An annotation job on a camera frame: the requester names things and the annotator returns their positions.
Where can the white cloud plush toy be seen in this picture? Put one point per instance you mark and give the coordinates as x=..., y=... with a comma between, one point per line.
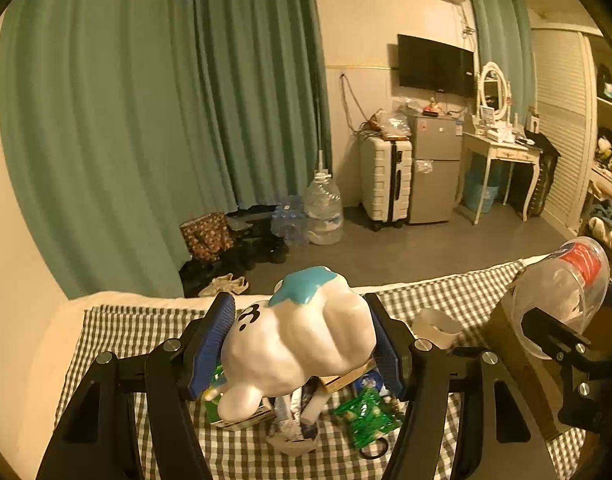
x=314, y=325

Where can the large green curtain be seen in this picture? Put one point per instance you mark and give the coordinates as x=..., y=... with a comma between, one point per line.
x=121, y=119

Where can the white sneakers pair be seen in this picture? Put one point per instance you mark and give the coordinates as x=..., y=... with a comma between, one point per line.
x=225, y=283

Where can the brown patterned bag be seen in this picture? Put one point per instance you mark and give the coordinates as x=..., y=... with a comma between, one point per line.
x=207, y=237

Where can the right green curtain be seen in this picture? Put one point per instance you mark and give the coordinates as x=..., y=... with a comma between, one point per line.
x=504, y=37

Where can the grey mini fridge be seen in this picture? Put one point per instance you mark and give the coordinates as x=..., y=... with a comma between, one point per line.
x=436, y=152

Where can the white dressing table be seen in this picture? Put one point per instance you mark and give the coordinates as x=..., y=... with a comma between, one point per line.
x=513, y=154

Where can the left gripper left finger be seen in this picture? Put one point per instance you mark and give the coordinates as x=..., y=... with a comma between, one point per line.
x=207, y=335

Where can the crumpled white tissue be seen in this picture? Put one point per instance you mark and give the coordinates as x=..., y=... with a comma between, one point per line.
x=437, y=327

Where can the clear plastic cup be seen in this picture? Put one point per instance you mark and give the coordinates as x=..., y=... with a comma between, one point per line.
x=570, y=284

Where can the white suitcase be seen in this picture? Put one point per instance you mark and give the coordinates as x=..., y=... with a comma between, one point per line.
x=386, y=175

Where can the black wall television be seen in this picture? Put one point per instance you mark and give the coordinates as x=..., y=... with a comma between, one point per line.
x=431, y=65

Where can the white louvered wardrobe door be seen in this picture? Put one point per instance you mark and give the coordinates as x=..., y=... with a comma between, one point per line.
x=566, y=103

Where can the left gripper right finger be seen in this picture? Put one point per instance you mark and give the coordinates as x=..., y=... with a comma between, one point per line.
x=392, y=355

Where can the green medicine sachet pack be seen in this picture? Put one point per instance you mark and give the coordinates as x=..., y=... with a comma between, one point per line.
x=368, y=417

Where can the large clear water jug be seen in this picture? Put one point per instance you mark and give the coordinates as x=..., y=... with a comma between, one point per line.
x=323, y=207

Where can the black hanging bag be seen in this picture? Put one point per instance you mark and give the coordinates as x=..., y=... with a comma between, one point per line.
x=548, y=161

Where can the bottled water pack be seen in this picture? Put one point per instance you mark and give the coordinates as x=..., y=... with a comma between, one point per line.
x=289, y=221

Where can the white oval vanity mirror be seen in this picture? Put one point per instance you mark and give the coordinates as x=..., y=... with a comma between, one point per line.
x=494, y=97

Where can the blue waste bin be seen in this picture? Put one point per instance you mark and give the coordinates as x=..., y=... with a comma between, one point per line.
x=474, y=192

